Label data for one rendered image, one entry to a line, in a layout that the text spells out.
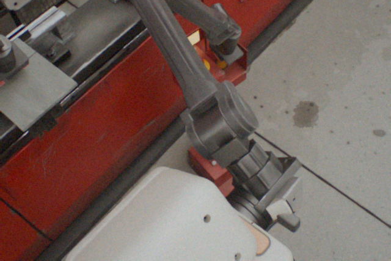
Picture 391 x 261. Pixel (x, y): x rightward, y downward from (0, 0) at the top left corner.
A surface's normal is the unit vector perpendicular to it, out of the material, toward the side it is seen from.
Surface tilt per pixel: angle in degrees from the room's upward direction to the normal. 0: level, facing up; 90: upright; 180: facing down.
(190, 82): 35
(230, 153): 53
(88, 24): 0
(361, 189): 0
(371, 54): 0
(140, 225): 42
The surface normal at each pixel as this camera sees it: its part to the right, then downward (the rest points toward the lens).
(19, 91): -0.08, -0.54
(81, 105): 0.75, 0.52
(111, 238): -0.55, -0.76
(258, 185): -0.06, 0.27
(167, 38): -0.44, -0.06
